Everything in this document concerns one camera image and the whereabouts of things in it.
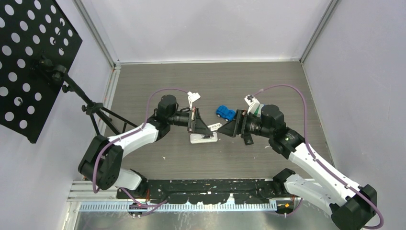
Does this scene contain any blue green brick block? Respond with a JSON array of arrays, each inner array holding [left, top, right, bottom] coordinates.
[[253, 103, 264, 117]]

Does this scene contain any white air conditioner remote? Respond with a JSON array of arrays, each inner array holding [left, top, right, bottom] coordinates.
[[190, 132, 218, 144]]

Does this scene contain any black perforated board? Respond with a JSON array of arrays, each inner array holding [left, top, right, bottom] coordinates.
[[0, 0, 82, 144]]

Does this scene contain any black remote control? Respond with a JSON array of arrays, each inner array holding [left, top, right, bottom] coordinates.
[[241, 133, 254, 146]]

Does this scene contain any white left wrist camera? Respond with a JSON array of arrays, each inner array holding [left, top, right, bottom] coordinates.
[[187, 92, 201, 109]]

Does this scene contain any blue toy car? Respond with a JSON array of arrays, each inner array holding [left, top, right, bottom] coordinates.
[[215, 105, 236, 122]]

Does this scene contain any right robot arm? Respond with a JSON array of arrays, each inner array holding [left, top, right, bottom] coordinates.
[[218, 105, 377, 230]]

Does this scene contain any black tripod stand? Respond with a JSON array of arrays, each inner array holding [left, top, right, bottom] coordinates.
[[32, 55, 137, 135]]

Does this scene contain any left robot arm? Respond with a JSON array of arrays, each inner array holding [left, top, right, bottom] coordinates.
[[78, 95, 213, 198]]

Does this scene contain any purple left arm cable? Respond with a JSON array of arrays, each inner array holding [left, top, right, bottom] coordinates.
[[92, 88, 192, 194]]

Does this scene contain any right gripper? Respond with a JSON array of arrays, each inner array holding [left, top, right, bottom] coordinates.
[[218, 109, 273, 138]]

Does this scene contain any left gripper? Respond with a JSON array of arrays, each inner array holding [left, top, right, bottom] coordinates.
[[168, 107, 213, 136]]

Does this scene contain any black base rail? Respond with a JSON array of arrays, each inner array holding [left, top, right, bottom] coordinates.
[[116, 179, 293, 205]]

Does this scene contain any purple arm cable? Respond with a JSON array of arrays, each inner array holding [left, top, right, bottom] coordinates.
[[253, 84, 384, 230], [92, 88, 192, 194]]

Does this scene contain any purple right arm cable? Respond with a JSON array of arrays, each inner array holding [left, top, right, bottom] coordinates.
[[253, 84, 384, 230]]

